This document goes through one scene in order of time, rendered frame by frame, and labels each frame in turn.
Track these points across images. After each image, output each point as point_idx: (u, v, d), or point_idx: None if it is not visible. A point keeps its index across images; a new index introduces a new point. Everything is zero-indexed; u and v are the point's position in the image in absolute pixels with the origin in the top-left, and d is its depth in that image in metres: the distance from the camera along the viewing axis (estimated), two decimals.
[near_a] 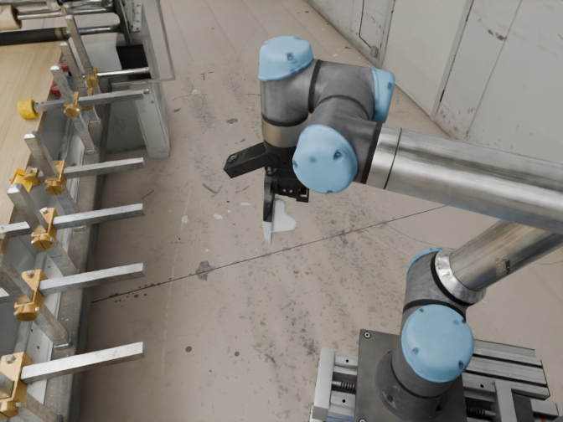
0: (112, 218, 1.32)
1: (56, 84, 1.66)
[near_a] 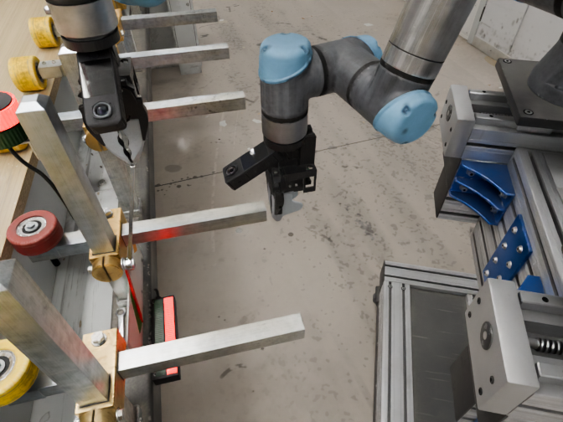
0: (183, 21, 1.20)
1: None
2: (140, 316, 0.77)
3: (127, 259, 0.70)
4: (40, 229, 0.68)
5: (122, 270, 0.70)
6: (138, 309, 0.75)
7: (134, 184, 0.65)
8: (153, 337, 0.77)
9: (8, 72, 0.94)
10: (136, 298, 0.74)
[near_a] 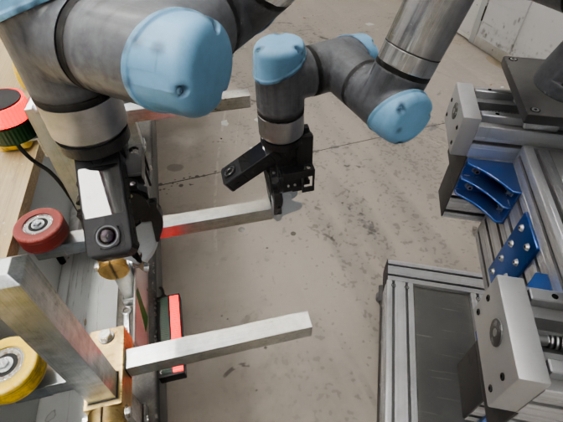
0: None
1: None
2: (146, 315, 0.77)
3: (135, 265, 0.70)
4: (47, 227, 0.68)
5: (131, 268, 0.71)
6: None
7: None
8: (159, 336, 0.76)
9: (13, 70, 0.94)
10: (140, 256, 0.78)
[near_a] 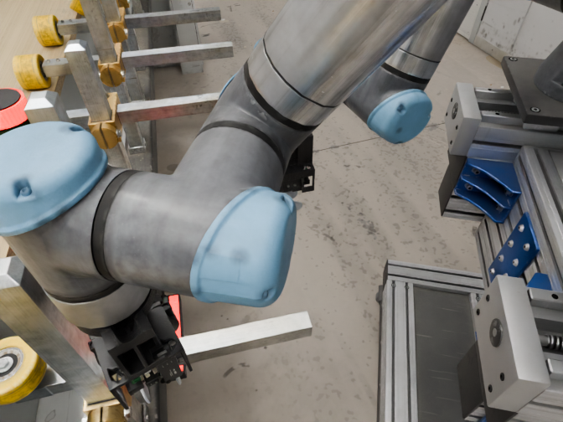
0: (187, 19, 1.20)
1: None
2: None
3: None
4: None
5: None
6: None
7: None
8: None
9: (13, 70, 0.94)
10: None
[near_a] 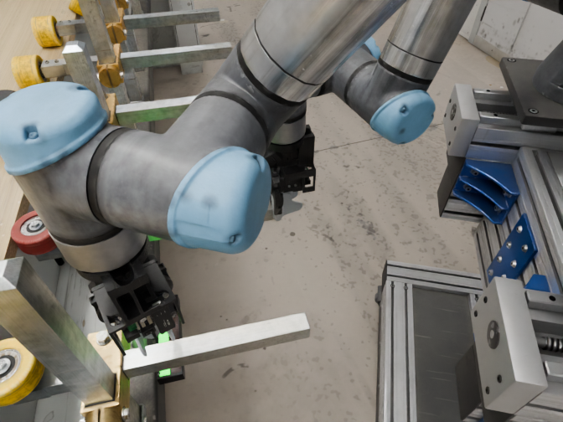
0: (186, 20, 1.20)
1: None
2: None
3: None
4: (44, 229, 0.68)
5: None
6: None
7: None
8: (157, 337, 0.76)
9: (12, 71, 0.94)
10: None
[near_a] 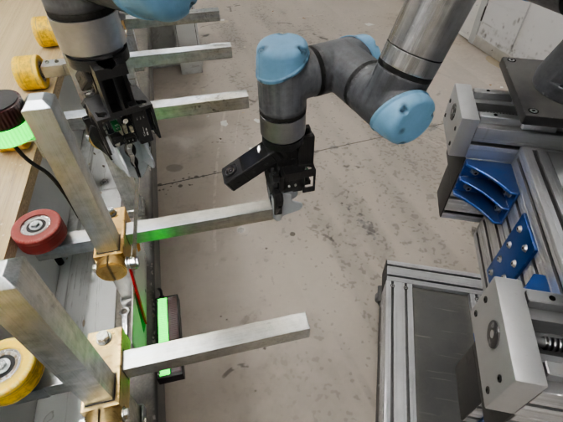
0: (186, 20, 1.20)
1: None
2: None
3: (131, 258, 0.70)
4: (44, 229, 0.68)
5: (126, 268, 0.70)
6: (142, 310, 0.74)
7: (139, 182, 0.66)
8: (157, 337, 0.76)
9: (12, 71, 0.94)
10: (140, 299, 0.74)
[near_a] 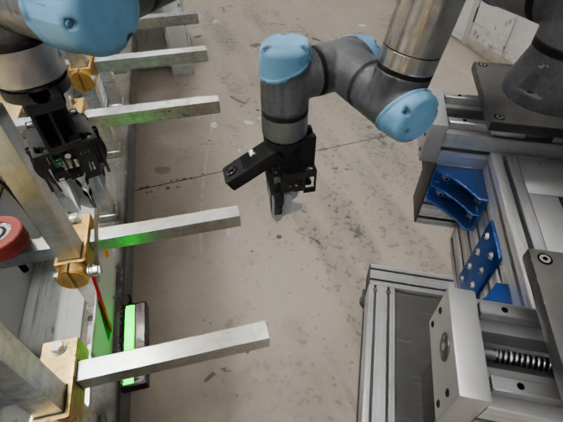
0: (164, 23, 1.19)
1: None
2: (110, 323, 0.76)
3: (94, 265, 0.69)
4: (4, 236, 0.67)
5: (88, 276, 0.69)
6: (106, 317, 0.73)
7: None
8: (123, 344, 0.76)
9: None
10: (104, 306, 0.73)
